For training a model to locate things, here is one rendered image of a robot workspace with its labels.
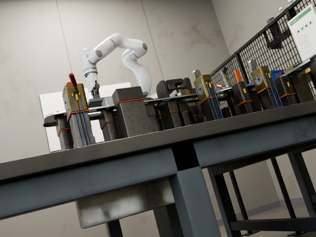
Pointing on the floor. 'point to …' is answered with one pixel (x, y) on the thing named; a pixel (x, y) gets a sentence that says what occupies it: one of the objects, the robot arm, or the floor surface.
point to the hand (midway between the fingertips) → (97, 98)
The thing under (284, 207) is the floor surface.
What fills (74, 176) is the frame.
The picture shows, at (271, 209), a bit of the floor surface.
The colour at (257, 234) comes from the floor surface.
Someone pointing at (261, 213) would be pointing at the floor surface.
